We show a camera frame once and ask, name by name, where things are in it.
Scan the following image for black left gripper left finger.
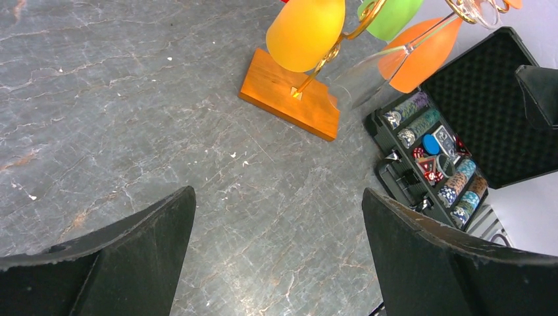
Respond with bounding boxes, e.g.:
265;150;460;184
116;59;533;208
1;186;196;315

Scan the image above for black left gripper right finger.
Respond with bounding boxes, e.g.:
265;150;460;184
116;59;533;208
362;188;557;315

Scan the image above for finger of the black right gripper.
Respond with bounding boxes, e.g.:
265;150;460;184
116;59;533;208
515;65;557;130

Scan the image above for orange wine glass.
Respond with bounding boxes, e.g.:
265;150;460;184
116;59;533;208
378;14;463;93

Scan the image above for clear champagne flute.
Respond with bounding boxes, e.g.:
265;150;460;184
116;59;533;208
329;1;522;110

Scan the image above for yellow wine glass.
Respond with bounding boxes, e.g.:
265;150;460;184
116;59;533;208
266;0;345;73

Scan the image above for green wine glass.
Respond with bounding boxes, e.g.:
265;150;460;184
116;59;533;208
367;0;423;42

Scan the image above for playing card deck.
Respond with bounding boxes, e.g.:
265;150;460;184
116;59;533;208
432;125;459;161

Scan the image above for black poker chip case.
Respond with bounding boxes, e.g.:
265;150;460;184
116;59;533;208
364;26;557;230

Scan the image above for blue dealer chip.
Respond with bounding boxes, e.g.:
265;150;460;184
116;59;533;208
422;134;440;155

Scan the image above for gold wire rack wooden base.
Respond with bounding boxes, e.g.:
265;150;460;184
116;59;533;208
238;0;510;142

